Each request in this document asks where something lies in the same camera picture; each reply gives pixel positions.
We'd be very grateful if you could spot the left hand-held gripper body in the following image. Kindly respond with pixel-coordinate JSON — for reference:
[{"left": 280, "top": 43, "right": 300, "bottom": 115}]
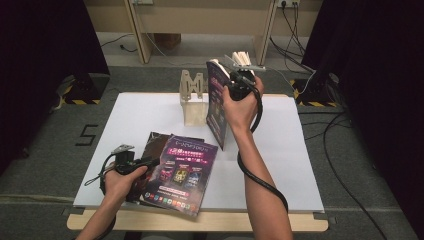
[{"left": 110, "top": 143, "right": 141, "bottom": 176}]

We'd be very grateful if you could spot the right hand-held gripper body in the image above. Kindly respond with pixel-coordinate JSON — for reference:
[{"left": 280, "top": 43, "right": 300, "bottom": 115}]
[{"left": 223, "top": 53, "right": 267, "bottom": 102}]

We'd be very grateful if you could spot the brown magazine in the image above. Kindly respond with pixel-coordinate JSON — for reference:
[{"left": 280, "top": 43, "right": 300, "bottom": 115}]
[{"left": 125, "top": 131, "right": 174, "bottom": 204}]

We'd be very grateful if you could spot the wooden expandable book rack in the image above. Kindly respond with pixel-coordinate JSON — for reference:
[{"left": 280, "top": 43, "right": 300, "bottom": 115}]
[{"left": 179, "top": 69, "right": 209, "bottom": 128}]

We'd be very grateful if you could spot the person's left hand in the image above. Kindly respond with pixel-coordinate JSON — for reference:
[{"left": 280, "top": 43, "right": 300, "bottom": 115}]
[{"left": 103, "top": 164, "right": 149, "bottom": 203}]

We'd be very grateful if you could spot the person's right hand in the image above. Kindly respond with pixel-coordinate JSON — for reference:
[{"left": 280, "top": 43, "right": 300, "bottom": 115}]
[{"left": 221, "top": 76, "right": 265, "bottom": 134}]

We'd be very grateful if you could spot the black striped stand base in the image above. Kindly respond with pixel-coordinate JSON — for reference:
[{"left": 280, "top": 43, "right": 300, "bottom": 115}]
[
  {"left": 289, "top": 72, "right": 343, "bottom": 108},
  {"left": 61, "top": 72, "right": 112, "bottom": 106}
]

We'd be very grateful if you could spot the brown box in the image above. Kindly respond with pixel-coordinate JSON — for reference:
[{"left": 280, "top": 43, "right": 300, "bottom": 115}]
[{"left": 154, "top": 33, "right": 183, "bottom": 51}]

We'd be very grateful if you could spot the light wooden desk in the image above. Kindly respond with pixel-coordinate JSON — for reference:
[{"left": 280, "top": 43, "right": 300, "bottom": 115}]
[{"left": 83, "top": 0, "right": 324, "bottom": 67}]

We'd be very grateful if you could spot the white board sheet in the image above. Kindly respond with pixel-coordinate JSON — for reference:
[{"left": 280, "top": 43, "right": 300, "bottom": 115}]
[{"left": 72, "top": 91, "right": 326, "bottom": 214}]

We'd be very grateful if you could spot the light wooden table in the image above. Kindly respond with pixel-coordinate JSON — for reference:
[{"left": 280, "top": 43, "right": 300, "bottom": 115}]
[{"left": 66, "top": 92, "right": 329, "bottom": 233}]

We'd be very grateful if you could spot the black curtain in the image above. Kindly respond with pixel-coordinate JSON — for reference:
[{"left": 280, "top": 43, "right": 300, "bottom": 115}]
[
  {"left": 301, "top": 0, "right": 424, "bottom": 240},
  {"left": 0, "top": 0, "right": 111, "bottom": 174}
]

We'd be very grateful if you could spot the black power cable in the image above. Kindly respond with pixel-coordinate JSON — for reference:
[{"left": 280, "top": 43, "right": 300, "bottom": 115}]
[{"left": 269, "top": 3, "right": 316, "bottom": 73}]

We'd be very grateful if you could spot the thick black gripper cable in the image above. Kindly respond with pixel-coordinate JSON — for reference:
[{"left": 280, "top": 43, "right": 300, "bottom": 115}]
[{"left": 236, "top": 78, "right": 289, "bottom": 214}]

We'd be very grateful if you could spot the black floor cable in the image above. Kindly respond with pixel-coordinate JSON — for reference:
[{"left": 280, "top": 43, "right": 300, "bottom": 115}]
[{"left": 322, "top": 112, "right": 389, "bottom": 240}]

